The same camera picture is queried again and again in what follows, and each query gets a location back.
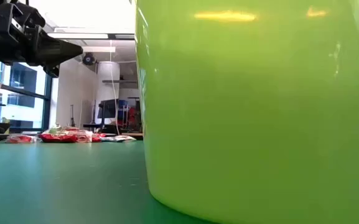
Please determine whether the black monitor on stand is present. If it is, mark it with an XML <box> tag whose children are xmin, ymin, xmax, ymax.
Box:
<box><xmin>97</xmin><ymin>98</ymin><xmax>119</xmax><ymax>119</ymax></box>

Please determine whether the white blue Hershey's bar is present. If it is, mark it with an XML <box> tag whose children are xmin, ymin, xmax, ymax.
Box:
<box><xmin>100</xmin><ymin>134</ymin><xmax>137</xmax><ymax>143</ymax></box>

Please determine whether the black low table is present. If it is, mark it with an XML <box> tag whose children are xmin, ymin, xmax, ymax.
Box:
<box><xmin>82</xmin><ymin>123</ymin><xmax>121</xmax><ymax>134</ymax></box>

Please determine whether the grey wall shelf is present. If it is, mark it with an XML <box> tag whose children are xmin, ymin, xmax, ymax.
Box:
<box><xmin>101</xmin><ymin>80</ymin><xmax>139</xmax><ymax>85</ymax></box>

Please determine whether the black tripod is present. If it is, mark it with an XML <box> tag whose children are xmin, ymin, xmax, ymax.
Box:
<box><xmin>69</xmin><ymin>104</ymin><xmax>77</xmax><ymax>128</ymax></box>

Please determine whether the red KitKat candy bar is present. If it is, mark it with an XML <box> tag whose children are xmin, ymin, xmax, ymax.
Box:
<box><xmin>39</xmin><ymin>132</ymin><xmax>78</xmax><ymax>144</ymax></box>
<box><xmin>91</xmin><ymin>133</ymin><xmax>108</xmax><ymax>143</ymax></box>

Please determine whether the red equipment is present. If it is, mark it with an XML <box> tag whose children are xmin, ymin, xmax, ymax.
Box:
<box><xmin>128</xmin><ymin>107</ymin><xmax>138</xmax><ymax>130</ymax></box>

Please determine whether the white ceiling light panel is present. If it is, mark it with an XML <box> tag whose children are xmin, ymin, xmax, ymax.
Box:
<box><xmin>81</xmin><ymin>46</ymin><xmax>116</xmax><ymax>53</ymax></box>

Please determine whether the green plastic halloween bucket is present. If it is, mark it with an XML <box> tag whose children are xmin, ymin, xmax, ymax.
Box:
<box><xmin>134</xmin><ymin>0</ymin><xmax>359</xmax><ymax>224</ymax></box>

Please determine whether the round black ceiling fixture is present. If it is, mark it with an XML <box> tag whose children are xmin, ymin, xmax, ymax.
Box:
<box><xmin>82</xmin><ymin>52</ymin><xmax>96</xmax><ymax>66</ymax></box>

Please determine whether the long ceiling light bar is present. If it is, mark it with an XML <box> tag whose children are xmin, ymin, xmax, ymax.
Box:
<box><xmin>47</xmin><ymin>32</ymin><xmax>136</xmax><ymax>40</ymax></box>

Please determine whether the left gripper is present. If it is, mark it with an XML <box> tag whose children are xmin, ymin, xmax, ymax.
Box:
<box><xmin>0</xmin><ymin>0</ymin><xmax>84</xmax><ymax>78</ymax></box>

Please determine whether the dark window frame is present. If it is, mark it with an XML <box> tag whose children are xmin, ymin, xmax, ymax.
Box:
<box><xmin>0</xmin><ymin>60</ymin><xmax>54</xmax><ymax>133</ymax></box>

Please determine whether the clear red gummy candy bag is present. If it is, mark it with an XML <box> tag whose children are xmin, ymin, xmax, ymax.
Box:
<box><xmin>49</xmin><ymin>124</ymin><xmax>93</xmax><ymax>143</ymax></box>
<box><xmin>5</xmin><ymin>134</ymin><xmax>40</xmax><ymax>144</ymax></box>

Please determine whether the blue storage bin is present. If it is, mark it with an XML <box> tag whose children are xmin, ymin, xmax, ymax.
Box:
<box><xmin>118</xmin><ymin>99</ymin><xmax>129</xmax><ymax>129</ymax></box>

